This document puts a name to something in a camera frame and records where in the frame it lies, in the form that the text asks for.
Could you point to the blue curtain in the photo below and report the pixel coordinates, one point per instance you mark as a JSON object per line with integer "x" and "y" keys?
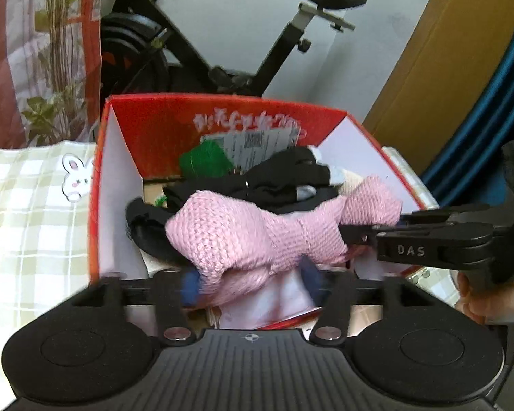
{"x": 488, "y": 128}

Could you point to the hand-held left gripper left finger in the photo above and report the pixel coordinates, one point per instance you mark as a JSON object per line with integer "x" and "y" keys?
{"x": 191, "y": 287}

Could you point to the person's right hand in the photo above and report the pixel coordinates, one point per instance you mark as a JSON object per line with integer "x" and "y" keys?
{"x": 475, "y": 302}

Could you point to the green checked printed tablecloth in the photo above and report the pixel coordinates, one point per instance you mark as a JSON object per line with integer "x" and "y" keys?
{"x": 30, "y": 244}

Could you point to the wooden door panel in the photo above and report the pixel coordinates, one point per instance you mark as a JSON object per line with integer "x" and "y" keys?
{"x": 445, "y": 51}

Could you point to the black garment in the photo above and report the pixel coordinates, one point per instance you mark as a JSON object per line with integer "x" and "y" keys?
{"x": 278, "y": 180}

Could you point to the red strawberry print cardboard box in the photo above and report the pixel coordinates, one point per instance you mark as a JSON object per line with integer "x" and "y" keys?
{"x": 120, "y": 188}

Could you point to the black exercise bike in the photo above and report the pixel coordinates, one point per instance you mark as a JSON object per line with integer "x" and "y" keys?
{"x": 188, "y": 43}

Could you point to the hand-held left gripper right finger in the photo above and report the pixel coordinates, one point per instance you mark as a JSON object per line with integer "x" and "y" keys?
{"x": 312, "y": 279}

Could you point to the black eye mask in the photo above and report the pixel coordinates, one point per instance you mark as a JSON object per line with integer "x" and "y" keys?
{"x": 147, "y": 231}

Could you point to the white grey soft cloth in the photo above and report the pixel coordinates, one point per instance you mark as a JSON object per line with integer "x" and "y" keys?
{"x": 336, "y": 174}

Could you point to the pink printed backdrop cloth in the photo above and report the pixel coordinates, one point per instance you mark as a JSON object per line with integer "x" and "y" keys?
{"x": 8, "y": 51}

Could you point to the green knitted item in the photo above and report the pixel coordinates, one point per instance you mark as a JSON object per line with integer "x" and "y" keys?
{"x": 205, "y": 160}

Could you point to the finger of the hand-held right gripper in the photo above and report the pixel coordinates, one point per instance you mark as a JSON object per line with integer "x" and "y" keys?
{"x": 360, "y": 233}
{"x": 449, "y": 214}

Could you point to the pink knitted cloth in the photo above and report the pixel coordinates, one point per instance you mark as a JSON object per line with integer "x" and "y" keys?
{"x": 248, "y": 231}

